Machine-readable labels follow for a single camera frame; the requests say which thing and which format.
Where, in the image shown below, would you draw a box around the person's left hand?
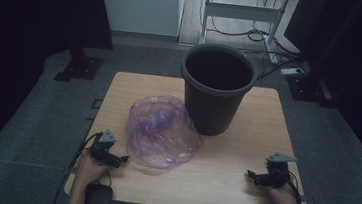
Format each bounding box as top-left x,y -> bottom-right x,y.
72,147 -> 112,190

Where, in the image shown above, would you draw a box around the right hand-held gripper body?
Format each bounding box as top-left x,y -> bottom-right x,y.
254,150 -> 299,191

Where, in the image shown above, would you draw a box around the purple plastic bag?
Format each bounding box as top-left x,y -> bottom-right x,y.
122,91 -> 207,174

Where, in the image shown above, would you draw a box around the dark grey trash bin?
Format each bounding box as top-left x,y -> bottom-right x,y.
174,40 -> 262,141

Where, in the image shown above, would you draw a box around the black floor cables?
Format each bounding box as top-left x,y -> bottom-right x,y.
203,0 -> 310,85

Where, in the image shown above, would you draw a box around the black stand base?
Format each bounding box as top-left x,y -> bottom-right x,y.
283,71 -> 340,110
53,43 -> 107,86

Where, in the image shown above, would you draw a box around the black table bracket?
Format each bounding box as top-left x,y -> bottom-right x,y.
90,97 -> 105,111

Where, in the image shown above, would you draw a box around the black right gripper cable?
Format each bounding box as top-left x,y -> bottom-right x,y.
276,169 -> 307,204

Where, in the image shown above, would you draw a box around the white panel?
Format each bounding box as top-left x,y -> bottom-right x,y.
93,0 -> 184,39

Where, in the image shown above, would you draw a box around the person's right hand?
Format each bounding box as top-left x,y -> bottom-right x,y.
263,180 -> 302,204

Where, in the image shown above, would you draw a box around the black chair armrest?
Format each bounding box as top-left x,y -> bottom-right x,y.
84,182 -> 115,204

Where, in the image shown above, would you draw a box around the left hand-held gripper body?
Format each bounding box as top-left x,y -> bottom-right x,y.
87,127 -> 124,169

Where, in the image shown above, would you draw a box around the white power strip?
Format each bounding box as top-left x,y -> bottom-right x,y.
279,65 -> 306,79

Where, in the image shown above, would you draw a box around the white desk frame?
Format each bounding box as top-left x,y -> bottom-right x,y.
189,0 -> 304,68

